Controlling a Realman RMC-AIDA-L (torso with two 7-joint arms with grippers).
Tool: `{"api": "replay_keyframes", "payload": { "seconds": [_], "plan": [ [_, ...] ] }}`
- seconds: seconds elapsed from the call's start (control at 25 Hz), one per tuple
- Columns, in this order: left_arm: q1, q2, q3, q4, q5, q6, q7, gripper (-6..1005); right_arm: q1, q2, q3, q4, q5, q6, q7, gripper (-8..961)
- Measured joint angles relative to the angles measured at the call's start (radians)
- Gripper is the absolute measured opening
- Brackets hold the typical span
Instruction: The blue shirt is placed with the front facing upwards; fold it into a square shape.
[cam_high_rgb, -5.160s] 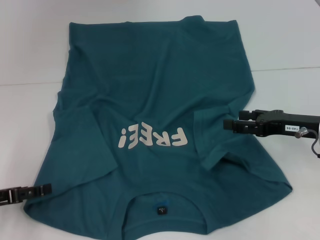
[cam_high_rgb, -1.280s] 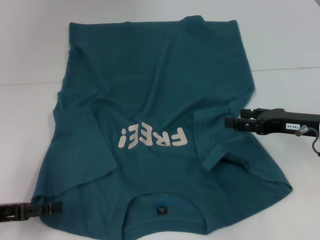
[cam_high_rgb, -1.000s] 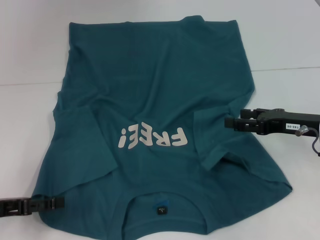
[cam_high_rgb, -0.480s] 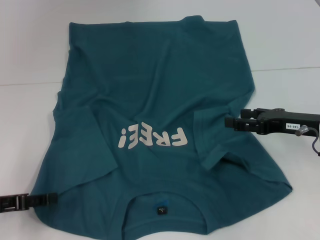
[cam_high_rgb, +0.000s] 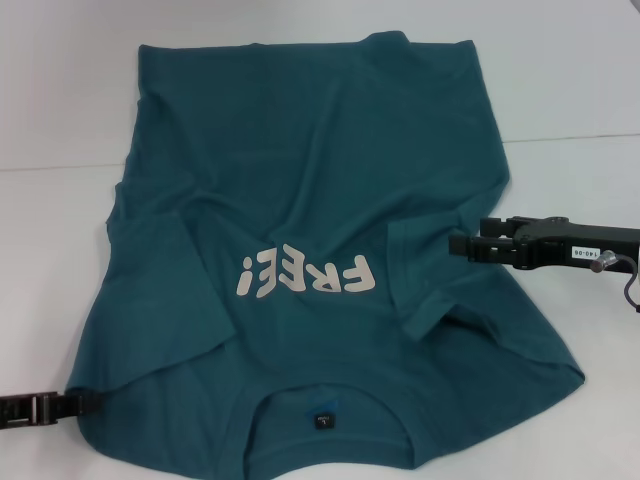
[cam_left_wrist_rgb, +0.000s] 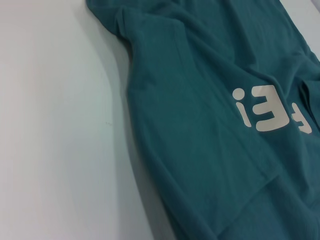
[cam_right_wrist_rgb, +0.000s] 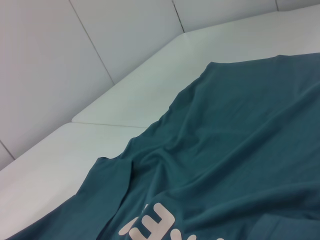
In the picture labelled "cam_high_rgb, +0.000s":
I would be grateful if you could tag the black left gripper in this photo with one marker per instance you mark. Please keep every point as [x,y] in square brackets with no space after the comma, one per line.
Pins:
[12,409]

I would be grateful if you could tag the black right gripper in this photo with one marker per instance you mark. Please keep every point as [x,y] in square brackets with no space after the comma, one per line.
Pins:
[580,245]

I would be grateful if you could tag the teal t-shirt with FREE print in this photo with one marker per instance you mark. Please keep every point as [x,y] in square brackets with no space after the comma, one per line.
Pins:
[310,150]

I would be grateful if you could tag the silver gripper connector stub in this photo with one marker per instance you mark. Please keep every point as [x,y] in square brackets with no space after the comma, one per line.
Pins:
[602,261]

